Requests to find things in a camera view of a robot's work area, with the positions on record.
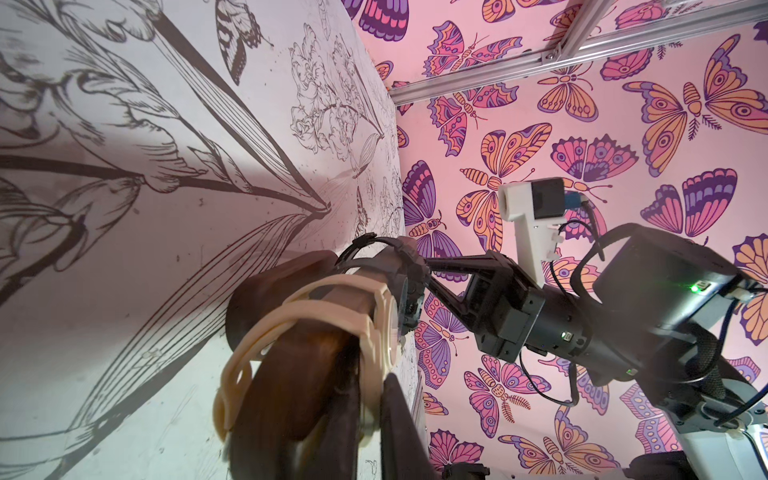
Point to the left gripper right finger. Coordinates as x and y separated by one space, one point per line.
403 455

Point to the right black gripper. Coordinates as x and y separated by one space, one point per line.
647 316

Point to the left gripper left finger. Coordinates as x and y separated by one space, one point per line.
330 449

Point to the beige watch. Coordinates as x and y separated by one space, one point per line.
377 335
237 374

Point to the black watch wide face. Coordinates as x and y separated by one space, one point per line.
410 285

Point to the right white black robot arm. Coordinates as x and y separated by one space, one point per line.
715 404

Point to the wooden watch stand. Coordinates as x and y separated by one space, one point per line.
276 414

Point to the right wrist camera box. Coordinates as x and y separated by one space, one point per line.
537 208

